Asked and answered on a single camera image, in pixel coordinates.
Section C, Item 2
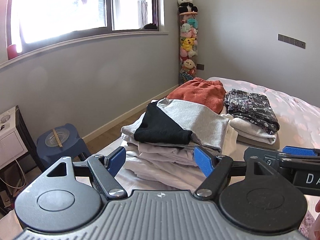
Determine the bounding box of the grey black raglan shirt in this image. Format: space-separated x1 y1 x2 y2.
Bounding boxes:
134 98 228 152

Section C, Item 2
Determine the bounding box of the stack of white folded clothes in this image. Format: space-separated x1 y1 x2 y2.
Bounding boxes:
121 118 238 191

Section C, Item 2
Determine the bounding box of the person's right hand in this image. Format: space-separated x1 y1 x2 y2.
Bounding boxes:
309 200 320 240

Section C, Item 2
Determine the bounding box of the pink dotted bed sheet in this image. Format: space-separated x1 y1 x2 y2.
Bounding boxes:
1 77 319 239

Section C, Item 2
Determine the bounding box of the blue plastic stool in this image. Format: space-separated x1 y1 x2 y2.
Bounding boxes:
36 123 91 168

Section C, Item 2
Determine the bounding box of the dark floral folded garment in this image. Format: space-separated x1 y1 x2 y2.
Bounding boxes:
224 89 280 135

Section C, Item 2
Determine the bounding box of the glass bowl with chopsticks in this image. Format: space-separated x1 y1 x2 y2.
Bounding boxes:
45 128 69 147

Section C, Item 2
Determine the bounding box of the orange folded sweater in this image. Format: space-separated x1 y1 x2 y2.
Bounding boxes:
167 77 226 114

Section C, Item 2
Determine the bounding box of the white nightstand by window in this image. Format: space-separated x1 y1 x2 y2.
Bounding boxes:
1 105 45 216

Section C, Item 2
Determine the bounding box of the plush toy column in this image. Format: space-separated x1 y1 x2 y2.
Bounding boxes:
177 0 199 85

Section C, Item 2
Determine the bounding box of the red cup on sill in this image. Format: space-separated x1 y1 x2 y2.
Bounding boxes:
7 44 18 60

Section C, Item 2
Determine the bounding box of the bedroom window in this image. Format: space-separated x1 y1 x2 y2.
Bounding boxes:
5 0 159 55

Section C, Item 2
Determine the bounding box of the black wall socket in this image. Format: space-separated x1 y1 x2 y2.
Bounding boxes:
197 64 204 70

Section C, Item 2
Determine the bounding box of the grey wall switch panel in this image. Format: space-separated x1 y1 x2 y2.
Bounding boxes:
278 34 306 49

